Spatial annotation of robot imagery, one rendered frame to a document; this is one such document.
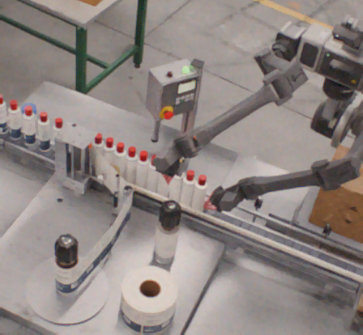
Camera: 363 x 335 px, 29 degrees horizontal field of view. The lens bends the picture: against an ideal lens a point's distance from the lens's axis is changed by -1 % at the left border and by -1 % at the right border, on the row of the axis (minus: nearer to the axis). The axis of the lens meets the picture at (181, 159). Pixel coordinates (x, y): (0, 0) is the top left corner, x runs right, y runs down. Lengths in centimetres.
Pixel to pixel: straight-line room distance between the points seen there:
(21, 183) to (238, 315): 109
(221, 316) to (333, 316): 44
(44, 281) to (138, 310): 42
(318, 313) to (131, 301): 76
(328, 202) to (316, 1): 344
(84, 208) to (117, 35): 264
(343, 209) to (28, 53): 292
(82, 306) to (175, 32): 322
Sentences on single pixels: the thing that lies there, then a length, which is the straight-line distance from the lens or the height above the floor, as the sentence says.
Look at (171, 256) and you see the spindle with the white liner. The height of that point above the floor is 92.
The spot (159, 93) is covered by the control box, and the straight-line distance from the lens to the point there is 263.
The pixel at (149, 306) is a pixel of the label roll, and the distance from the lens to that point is 248.
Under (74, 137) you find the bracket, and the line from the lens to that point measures 284.
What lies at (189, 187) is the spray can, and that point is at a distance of 285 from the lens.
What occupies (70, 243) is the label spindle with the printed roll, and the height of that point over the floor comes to 118.
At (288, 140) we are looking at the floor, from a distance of 470.
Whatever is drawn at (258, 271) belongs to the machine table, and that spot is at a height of 83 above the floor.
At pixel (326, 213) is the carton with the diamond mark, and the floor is 94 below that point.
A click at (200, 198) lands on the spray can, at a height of 98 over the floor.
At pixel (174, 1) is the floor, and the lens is 584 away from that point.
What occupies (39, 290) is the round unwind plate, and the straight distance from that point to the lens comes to 268.
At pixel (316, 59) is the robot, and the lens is 292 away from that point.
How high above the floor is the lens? 310
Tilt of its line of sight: 45 degrees down
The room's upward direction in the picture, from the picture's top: 9 degrees clockwise
